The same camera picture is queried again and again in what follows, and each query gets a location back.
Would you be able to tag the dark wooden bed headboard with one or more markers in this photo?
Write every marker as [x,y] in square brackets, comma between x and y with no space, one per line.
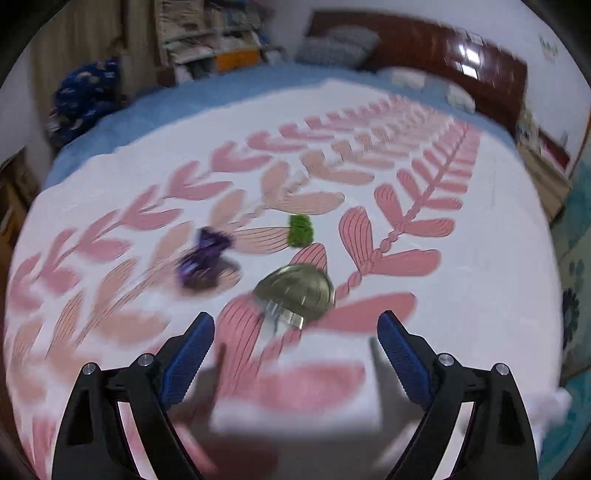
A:
[415,41]

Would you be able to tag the striped pillow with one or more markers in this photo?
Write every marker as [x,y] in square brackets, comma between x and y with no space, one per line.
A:
[429,83]

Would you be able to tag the white bookshelf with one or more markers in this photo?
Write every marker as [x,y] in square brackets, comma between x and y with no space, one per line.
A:
[207,46]

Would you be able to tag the blue bedsheet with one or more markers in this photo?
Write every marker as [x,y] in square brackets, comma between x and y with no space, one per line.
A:
[207,92]

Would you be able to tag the grey plaid pillow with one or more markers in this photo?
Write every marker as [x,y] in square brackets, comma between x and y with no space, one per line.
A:
[337,46]

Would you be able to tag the red box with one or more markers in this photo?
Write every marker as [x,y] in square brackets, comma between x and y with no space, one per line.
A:
[554,150]

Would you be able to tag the white leaf-printed blanket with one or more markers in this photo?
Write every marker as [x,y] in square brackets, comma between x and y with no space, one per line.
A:
[461,323]

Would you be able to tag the rows of books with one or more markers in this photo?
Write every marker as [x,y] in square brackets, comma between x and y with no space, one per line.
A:
[203,18]

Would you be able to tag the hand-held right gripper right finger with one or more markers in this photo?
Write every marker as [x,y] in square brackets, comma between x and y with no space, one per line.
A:
[406,364]

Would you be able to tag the blue moon-print cloth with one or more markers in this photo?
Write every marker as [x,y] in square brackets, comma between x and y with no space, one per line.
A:
[83,101]

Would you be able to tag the orange storage box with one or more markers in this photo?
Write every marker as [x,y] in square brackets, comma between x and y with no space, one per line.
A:
[238,61]

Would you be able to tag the floral glass wardrobe door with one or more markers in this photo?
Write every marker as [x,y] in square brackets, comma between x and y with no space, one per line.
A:
[575,258]

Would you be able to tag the beige curtain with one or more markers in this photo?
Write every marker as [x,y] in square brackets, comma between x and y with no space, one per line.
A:
[78,41]

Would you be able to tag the green wrapper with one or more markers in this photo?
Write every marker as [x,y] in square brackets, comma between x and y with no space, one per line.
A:
[300,230]

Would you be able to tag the beige nightstand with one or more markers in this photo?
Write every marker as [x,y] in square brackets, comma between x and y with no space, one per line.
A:
[545,184]

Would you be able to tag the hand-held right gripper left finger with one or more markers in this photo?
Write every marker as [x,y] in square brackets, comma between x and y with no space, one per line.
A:
[184,364]

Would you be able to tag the purple wrapper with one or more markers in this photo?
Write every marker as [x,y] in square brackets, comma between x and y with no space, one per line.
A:
[203,258]

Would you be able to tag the white deer wall decoration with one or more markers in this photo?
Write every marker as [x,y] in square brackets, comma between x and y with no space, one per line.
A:
[550,47]

